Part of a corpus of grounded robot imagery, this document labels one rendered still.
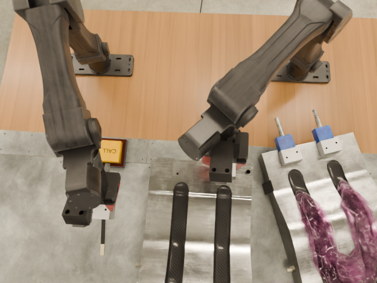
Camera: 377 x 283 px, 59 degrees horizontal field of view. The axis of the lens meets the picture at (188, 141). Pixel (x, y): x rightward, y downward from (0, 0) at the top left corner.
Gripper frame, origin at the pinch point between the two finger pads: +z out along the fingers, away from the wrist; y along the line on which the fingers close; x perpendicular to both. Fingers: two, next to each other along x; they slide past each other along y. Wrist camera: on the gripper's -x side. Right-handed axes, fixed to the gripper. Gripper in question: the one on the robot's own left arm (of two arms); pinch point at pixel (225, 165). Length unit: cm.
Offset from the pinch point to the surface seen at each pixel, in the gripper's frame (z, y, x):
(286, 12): 53, 26, 142
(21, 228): 13, -54, -15
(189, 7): 46, -32, 138
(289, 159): 6.7, 16.0, 6.9
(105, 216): 0.0, -26.1, -15.2
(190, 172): 7.0, -9.4, 1.5
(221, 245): 12.6, -0.2, -15.0
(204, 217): 9.4, -4.7, -9.7
